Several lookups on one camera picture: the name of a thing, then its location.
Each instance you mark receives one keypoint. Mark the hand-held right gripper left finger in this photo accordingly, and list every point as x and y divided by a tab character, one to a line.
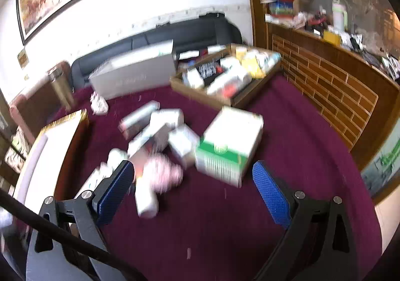
115	193

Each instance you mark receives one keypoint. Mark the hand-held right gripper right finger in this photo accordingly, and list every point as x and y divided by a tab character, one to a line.
272	193

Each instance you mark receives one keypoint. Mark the white green label medicine bottle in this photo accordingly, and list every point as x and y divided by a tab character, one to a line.
117	157

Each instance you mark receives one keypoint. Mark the pink plush toy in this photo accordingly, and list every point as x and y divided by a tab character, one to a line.
162	174

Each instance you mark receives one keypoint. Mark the long white medicine box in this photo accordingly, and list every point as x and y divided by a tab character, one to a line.
147	140

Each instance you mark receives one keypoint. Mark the large green white medicine box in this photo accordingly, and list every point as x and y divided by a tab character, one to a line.
231	140

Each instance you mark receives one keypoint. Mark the gold rimmed white tray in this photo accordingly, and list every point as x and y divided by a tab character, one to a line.
50	150

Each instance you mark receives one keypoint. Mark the small white barcode box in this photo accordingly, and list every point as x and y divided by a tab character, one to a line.
184	143

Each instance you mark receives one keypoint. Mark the white blue ointment box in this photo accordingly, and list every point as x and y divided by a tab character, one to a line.
147	201

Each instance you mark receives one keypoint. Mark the burgundy tablecloth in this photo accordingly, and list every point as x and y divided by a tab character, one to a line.
312	159

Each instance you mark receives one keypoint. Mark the grey orange carton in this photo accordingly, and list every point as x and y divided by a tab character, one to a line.
137	118

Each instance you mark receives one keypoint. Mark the key fob with pink charm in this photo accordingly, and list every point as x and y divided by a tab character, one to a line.
99	104

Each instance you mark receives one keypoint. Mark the open cardboard box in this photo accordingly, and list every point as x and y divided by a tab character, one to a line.
237	101

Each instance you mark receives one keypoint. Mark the wooden glass cabinet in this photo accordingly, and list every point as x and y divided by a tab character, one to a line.
12	153

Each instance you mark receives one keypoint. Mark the red packet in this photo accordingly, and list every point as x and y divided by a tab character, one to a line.
229	90

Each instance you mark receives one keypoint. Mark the gold thermos bottle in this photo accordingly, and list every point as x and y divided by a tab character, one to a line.
62	90

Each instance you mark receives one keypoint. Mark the grey shoe box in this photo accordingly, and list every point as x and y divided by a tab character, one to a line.
131	75

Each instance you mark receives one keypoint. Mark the brown pink armchair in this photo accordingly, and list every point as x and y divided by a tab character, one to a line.
31	106

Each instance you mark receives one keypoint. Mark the white spray bottle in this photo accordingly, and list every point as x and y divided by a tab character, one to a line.
225	81

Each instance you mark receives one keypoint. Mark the wooden brick pattern counter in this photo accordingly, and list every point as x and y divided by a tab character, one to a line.
328	81

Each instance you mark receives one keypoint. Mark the yellow packet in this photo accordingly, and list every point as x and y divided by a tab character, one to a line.
254	68

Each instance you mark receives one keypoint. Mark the light blue bottle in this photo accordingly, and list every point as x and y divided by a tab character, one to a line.
272	59

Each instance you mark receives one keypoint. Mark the black printed packet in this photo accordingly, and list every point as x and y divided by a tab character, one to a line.
209	70

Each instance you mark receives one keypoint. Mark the yellow box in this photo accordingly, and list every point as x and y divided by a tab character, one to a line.
332	38

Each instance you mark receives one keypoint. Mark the black leather sofa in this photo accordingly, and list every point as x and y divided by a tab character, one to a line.
193	32

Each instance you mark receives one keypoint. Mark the blue green box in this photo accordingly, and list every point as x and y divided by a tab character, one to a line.
281	7

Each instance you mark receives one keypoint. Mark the black bag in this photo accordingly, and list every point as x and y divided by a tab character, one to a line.
214	15

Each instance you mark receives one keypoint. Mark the white green tumbler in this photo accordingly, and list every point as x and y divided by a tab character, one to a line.
339	17

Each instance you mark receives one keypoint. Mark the gold wall plaque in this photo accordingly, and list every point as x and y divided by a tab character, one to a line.
22	57

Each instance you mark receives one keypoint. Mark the wooden door frame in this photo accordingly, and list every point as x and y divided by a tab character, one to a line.
256	3

